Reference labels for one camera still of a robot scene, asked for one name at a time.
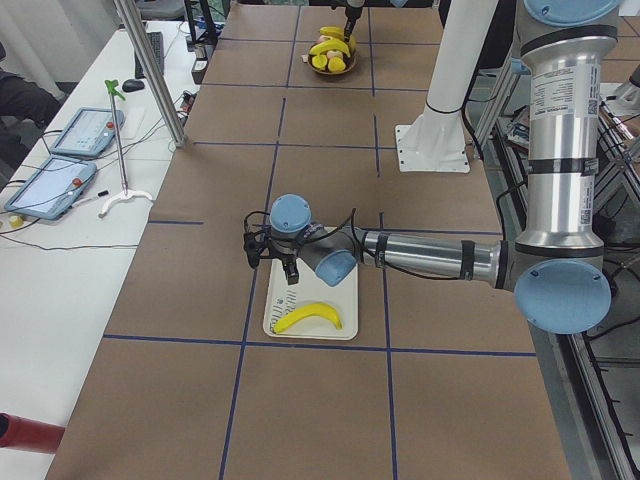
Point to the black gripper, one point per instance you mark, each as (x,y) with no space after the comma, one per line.
(287,255)
(341,19)

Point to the yellow banana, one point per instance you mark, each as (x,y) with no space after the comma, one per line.
(338,32)
(317,309)
(333,44)

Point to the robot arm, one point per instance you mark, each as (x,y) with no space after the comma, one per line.
(383,3)
(553,267)

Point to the brown woven wicker basket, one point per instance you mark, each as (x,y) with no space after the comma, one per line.
(332,62)

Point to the white bear tray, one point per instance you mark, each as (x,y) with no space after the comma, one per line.
(283,298)

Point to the green tipped reacher grabber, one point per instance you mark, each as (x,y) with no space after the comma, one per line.
(126,194)

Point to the black keyboard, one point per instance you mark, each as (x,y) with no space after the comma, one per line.
(156,41)

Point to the black computer mouse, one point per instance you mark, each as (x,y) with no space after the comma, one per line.
(132,85)

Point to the blue teach pendant far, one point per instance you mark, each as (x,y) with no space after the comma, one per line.
(89,132)

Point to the blue teach pendant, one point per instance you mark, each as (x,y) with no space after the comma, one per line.
(53,188)
(89,132)

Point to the blue teach pendant near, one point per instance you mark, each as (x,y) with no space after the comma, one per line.
(53,188)

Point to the yellow tape roll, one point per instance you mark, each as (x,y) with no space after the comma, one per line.
(16,221)

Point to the seated person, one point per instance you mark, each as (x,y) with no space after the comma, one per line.
(25,100)

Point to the red cylinder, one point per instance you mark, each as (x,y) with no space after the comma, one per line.
(24,434)

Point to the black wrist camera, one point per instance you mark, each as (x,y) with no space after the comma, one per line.
(254,244)

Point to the white camera stand base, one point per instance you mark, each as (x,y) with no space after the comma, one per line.
(435,141)

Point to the aluminium frame post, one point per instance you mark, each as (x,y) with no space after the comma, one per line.
(131,19)

